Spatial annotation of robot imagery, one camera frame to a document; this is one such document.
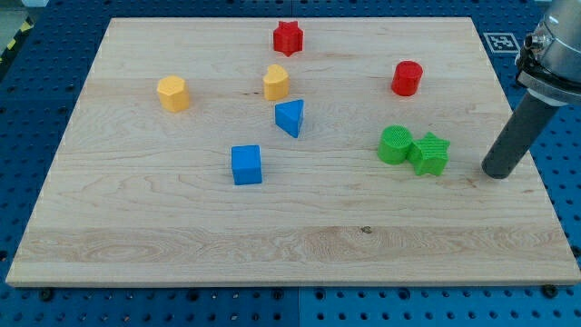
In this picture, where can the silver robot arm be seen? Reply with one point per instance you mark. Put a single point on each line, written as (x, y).
(549, 61)

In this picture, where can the red star block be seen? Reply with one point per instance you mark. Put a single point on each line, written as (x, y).
(288, 38)

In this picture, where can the green star block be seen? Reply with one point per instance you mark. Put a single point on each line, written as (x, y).
(429, 155)

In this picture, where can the light wooden board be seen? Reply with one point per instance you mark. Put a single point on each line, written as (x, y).
(138, 196)

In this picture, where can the blue cube block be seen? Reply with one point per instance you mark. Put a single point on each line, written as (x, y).
(246, 164)

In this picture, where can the blue triangle block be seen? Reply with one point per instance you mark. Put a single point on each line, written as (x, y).
(289, 116)

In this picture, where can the yellow heart block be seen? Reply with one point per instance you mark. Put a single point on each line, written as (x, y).
(276, 83)

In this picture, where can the green cylinder block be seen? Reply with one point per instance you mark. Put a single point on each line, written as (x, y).
(394, 144)

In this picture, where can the yellow hexagon block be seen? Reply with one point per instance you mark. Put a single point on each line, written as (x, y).
(173, 93)

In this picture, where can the red cylinder block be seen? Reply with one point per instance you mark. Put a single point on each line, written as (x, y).
(406, 79)

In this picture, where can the white fiducial marker tag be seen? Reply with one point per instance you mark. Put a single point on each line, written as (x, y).
(501, 43)

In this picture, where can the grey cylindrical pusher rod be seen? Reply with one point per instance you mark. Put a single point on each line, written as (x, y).
(526, 123)

